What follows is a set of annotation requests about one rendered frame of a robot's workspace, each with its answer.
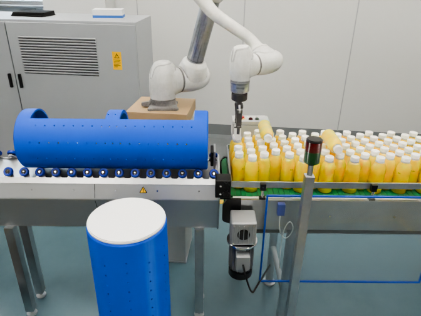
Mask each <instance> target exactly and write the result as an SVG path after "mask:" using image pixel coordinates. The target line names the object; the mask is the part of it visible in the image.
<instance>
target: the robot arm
mask: <svg viewBox="0 0 421 316"><path fill-rule="evenodd" d="M194 1H195V3H196V4H197V5H198V7H199V12H198V15H197V19H196V22H195V27H194V32H193V35H192V40H191V43H190V48H189V52H188V55H187V56H185V57H184V58H183V59H182V61H181V62H180V64H179V66H178V67H175V65H174V64H173V63H172V62H171V61H169V60H159V61H156V62H154V64H153V65H152V67H151V69H150V74H149V92H150V100H149V101H144V102H142V103H141V104H142V106H143V107H148V109H147V110H148V111H178V110H179V108H178V107H177V104H178V101H176V97H175V96H176V94H178V93H181V92H192V91H196V90H200V89H201V88H204V87H205V86H206V85H207V84H208V83H209V80H210V77H211V74H210V71H209V69H208V67H207V64H206V62H205V60H204V57H205V53H206V51H207V47H208V44H209V40H210V36H211V33H212V29H213V25H214V22H215V23H217V24H218V25H219V26H221V27H223V28H224V29H226V30H227V31H228V32H230V33H232V34H233V35H235V36H237V37H238V38H239V39H241V40H243V42H245V43H246V45H237V46H234V47H233V49H232V51H231V57H230V61H229V74H230V77H231V80H230V83H231V85H230V86H231V92H232V93H231V100H233V101H235V103H234V106H235V119H234V120H235V124H234V140H241V125H242V109H243V103H242V102H245V101H246V100H247V93H248V91H249V83H250V78H251V77H253V76H256V75H267V74H270V73H274V72H275V71H278V70H279V69H280V67H281V66H282V64H283V56H282V54H281V53H280V52H278V51H276V50H273V49H272V48H270V47H269V46H268V45H267V44H262V43H261V42H260V41H259V40H258V39H257V38H256V37H255V36H254V35H253V34H252V33H251V32H250V31H248V30H247V29H246V28H245V27H243V26H241V25H240V24H239V23H237V22H236V21H235V20H233V19H232V18H230V17H229V16H228V15H226V14H225V13H223V12H222V11H221V10H220V9H219V4H220V3H221V2H222V1H223V0H194Z"/></svg>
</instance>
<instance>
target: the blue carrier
mask: <svg viewBox="0 0 421 316"><path fill-rule="evenodd" d="M208 124H209V113H208V111H206V110H195V112H194V120H139V119H128V115H127V112H126V111H125V110H109V111H108V112H107V115H106V117H105V119H84V118H48V116H47V114H46V112H45V111H44V110H42V109H40V108H26V109H24V110H22V111H21V112H20V113H19V115H18V117H17V119H16V122H15V124H14V132H13V142H14V150H15V153H16V157H17V158H18V161H19V162H20V163H21V165H23V166H24V167H28V168H39V167H42V168H54V167H57V168H71V167H73V168H87V167H88V168H90V169H101V168H106V169H118V168H121V169H134V168H137V169H207V168H208ZM39 142H40V143H39ZM96 143H97V144H96ZM105 143H106V144H105ZM112 143H113V144H112ZM120 143H121V144H120ZM129 143H130V144H129ZM139 143H140V144H139ZM167 144H168V145H167ZM177 144H178V145H177ZM186 144H187V145H186Z"/></svg>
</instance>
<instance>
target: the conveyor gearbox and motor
mask: <svg viewBox="0 0 421 316"><path fill-rule="evenodd" d="M256 231H257V221H256V215H255V211H253V210H231V212H230V225H229V234H228V235H227V243H228V245H229V261H228V264H229V271H228V272H229V275H230V276H231V277H232V278H233V279H236V280H246V282H247V285H248V288H249V290H250V292H251V293H254V292H255V291H256V288H257V287H258V285H259V284H260V282H261V280H259V282H258V283H257V285H256V287H255V288H254V290H253V291H252V290H251V287H250V286H249V282H248V278H249V277H250V276H251V275H252V266H253V258H254V247H255V246H256V245H257V237H256Z"/></svg>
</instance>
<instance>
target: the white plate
mask: <svg viewBox="0 0 421 316"><path fill-rule="evenodd" d="M164 224H165V211H164V210H163V208H162V207H161V206H159V205H158V204H157V203H155V202H153V201H150V200H148V199H142V198H135V197H130V198H123V199H117V200H114V201H110V202H108V203H105V204H103V205H101V206H100V207H98V208H96V209H95V210H94V211H93V212H92V213H91V214H90V216H89V217H88V220H87V223H86V226H87V230H88V232H89V233H90V234H91V235H92V237H94V238H95V239H97V240H99V241H102V242H104V243H109V244H114V245H126V244H132V243H137V242H139V241H143V240H145V239H148V238H150V237H151V236H153V235H155V234H156V233H158V232H159V231H160V230H161V229H162V227H163V225H164Z"/></svg>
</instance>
